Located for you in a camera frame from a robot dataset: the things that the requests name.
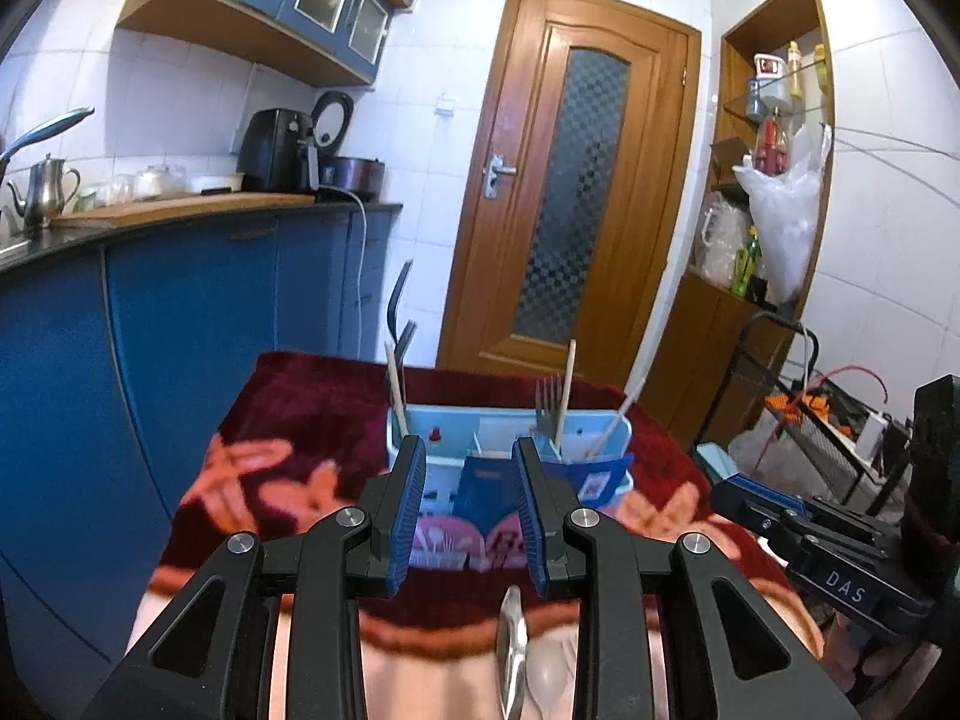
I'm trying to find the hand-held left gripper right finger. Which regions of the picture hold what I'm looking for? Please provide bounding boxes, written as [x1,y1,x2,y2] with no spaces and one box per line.
[512,436,860,720]

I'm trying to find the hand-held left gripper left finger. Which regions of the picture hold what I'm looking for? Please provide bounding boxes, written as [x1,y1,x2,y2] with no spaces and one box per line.
[79,435,427,720]

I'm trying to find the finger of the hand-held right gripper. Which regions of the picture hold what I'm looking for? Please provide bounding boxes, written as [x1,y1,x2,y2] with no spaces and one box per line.
[709,480,826,567]
[731,474,901,548]

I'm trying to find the light blue plastic utensil holder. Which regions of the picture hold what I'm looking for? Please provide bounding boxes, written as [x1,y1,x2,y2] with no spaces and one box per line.
[386,405,635,571]

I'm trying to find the small metal fork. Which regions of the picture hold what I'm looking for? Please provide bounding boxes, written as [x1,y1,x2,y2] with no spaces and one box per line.
[534,375,565,443]

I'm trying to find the metal spoon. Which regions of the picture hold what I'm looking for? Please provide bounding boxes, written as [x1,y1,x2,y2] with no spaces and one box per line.
[495,585,530,720]

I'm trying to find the pale chopstick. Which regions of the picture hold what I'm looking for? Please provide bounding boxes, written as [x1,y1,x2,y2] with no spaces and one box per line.
[585,382,646,462]

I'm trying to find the white plastic spoon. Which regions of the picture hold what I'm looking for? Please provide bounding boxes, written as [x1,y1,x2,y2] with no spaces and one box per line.
[525,634,575,720]

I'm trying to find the blue printed cardboard sleeve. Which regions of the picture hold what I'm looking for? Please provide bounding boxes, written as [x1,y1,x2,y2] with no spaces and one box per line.
[412,452,635,571]

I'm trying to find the red and pink plush blanket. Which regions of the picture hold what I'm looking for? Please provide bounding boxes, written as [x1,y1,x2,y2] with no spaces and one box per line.
[124,351,848,720]

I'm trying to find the wooden shelf cabinet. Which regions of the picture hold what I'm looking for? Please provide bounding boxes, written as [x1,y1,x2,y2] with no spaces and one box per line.
[641,0,837,458]

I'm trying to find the green bottle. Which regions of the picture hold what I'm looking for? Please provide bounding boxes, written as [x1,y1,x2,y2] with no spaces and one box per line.
[733,229,762,297]

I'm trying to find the clear plastic jug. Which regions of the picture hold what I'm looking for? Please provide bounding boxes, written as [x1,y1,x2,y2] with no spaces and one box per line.
[694,195,751,290]

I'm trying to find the white plastic bag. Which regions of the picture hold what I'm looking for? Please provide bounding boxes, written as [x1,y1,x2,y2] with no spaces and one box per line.
[733,124,833,305]

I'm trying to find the blue kitchen base cabinets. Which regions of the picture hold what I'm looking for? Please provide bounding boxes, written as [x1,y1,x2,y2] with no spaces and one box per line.
[0,199,404,691]

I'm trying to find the rice cooker with open lid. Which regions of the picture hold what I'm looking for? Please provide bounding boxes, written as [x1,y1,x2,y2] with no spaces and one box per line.
[311,90,387,200]

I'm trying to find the red bottle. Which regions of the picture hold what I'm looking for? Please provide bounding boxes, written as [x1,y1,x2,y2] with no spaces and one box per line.
[756,109,788,173]

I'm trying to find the black air fryer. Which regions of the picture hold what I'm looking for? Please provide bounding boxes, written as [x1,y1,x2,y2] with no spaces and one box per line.
[236,109,320,194]

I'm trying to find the brown wooden door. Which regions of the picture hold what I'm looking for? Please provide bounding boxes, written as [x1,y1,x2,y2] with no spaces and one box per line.
[437,0,702,398]

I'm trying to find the metal kettle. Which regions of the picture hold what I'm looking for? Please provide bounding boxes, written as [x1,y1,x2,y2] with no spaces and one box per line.
[7,154,81,230]

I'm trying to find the black wok with lid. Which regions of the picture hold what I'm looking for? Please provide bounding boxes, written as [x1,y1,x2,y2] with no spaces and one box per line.
[0,106,96,166]

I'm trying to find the black wire rack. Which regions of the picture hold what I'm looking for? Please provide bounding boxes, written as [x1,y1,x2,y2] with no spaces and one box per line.
[697,311,923,518]

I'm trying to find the red cable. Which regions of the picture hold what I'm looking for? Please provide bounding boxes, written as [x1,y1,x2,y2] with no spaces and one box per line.
[750,366,890,481]

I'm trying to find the white power cable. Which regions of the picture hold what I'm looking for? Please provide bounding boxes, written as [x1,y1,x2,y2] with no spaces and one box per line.
[322,184,368,316]

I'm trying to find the metal door handle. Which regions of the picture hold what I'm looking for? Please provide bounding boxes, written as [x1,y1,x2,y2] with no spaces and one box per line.
[484,154,518,200]

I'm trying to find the blue wall cabinet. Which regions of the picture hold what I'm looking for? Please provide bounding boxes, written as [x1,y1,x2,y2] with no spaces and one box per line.
[116,0,436,87]

